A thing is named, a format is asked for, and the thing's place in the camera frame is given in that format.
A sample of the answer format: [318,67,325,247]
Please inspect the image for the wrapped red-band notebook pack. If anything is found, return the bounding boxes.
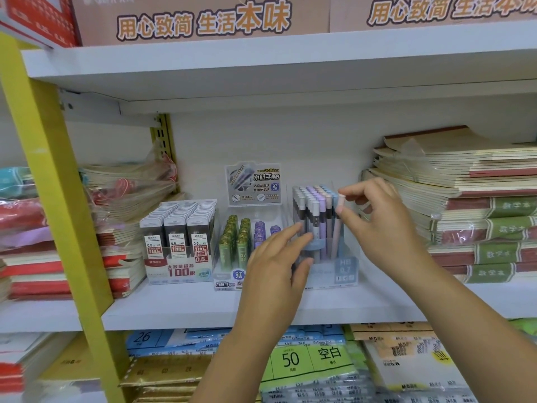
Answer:
[0,199,47,236]

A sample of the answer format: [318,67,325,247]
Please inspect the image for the rows of lead tubes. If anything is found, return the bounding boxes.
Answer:
[218,213,282,273]

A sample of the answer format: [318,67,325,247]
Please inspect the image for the wrapped purple-band notebook stack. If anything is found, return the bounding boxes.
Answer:
[0,260,11,303]

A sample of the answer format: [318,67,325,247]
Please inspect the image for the orange pink sign board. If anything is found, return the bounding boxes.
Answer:
[329,0,537,33]
[70,0,332,46]

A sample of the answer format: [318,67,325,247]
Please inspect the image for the cluster of slim refills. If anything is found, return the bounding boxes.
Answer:
[292,184,341,265]

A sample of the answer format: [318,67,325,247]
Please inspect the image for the yellow notebook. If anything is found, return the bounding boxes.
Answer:
[40,333,106,393]

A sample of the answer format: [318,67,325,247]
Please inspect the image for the beige notebook stack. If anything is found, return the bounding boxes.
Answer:
[362,125,537,284]
[350,322,475,403]

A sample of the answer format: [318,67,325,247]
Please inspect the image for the green wrapped paper pack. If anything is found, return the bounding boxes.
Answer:
[510,317,537,345]

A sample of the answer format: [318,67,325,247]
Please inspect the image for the clear box with blue label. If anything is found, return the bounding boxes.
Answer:
[286,182,361,290]

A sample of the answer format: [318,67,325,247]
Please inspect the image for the crumpled plastic-wrapped notebook pack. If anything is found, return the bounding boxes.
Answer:
[79,148,179,225]

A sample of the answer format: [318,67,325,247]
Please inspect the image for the stack of blue paper packs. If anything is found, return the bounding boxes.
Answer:
[125,325,347,357]

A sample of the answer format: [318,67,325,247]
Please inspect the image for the rows of lead cases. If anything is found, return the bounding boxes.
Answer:
[139,200,218,259]

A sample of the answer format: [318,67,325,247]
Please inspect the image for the red white striped pack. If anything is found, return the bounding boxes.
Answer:
[0,0,81,49]

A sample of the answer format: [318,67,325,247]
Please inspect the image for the pink paper sheet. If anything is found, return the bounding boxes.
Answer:
[0,226,53,250]

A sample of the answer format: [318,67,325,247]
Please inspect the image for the person's right hand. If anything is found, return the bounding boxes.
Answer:
[335,177,433,286]

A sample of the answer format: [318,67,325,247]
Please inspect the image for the person's left hand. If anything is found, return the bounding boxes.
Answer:
[233,223,314,357]

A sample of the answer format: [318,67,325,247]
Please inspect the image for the red-spine notebook stack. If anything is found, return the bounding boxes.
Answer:
[0,228,147,301]

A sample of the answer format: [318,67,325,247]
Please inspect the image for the clear display of green purple tubes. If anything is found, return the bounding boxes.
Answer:
[211,162,294,292]

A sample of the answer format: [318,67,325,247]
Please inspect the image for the red white receipt book bundle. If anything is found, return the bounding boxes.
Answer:
[0,331,76,393]

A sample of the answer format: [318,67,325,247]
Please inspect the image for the wrapped teal-band notebook pack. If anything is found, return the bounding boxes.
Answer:
[0,166,36,200]

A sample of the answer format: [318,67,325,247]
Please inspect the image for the yellow slotted bracket rail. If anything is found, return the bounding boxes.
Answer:
[150,114,181,194]

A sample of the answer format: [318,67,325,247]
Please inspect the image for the stack of gold paper packs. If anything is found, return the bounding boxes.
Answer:
[119,354,215,403]

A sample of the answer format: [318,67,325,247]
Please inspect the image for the person's right forearm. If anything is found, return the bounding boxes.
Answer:
[401,254,537,403]

